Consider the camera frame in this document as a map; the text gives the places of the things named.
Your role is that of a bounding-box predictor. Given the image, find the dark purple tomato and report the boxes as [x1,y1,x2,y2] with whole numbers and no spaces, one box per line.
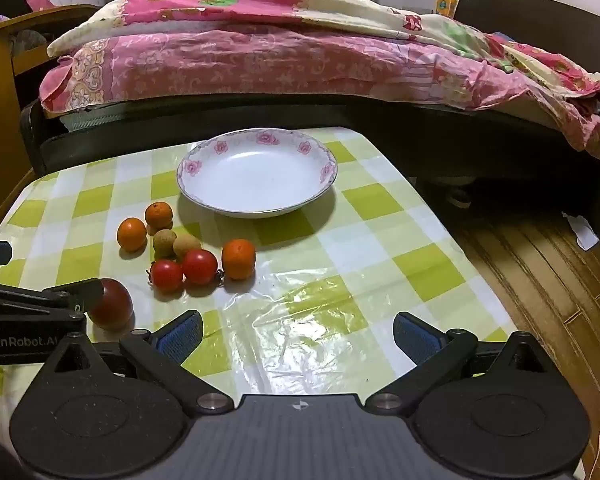
[87,278,133,332]

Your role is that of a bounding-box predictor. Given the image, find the red cherry tomato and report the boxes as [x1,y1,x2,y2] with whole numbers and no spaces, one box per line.
[148,259,183,294]
[182,249,218,286]

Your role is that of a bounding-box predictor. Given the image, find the brown longan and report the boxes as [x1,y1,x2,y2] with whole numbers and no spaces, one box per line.
[152,229,178,259]
[172,233,201,260]

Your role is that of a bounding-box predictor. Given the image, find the orange tangerine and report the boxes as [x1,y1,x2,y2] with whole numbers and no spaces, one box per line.
[145,202,173,231]
[117,217,147,254]
[221,238,256,281]

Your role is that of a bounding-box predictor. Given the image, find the green checkered tablecloth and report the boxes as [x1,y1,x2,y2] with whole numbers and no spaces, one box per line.
[0,126,522,461]

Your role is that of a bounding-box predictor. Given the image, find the white paper on floor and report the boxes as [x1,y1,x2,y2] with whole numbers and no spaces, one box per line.
[562,214,600,252]

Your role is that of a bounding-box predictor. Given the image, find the white floral plate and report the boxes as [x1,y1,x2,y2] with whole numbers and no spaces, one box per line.
[175,128,338,219]

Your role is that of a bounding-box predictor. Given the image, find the light wooden cabinet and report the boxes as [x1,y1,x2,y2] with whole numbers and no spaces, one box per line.
[0,4,98,222]

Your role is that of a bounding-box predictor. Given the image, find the pink floral quilt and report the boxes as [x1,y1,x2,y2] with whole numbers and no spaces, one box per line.
[40,0,600,159]

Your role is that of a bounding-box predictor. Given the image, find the dark wooden headboard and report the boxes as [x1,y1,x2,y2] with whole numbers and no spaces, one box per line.
[454,0,600,73]

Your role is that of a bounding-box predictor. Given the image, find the yellow toy box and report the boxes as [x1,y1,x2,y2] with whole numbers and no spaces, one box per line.
[434,0,457,18]

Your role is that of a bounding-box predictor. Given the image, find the dark wooden bed frame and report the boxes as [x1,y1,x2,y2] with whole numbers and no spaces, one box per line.
[20,94,600,186]

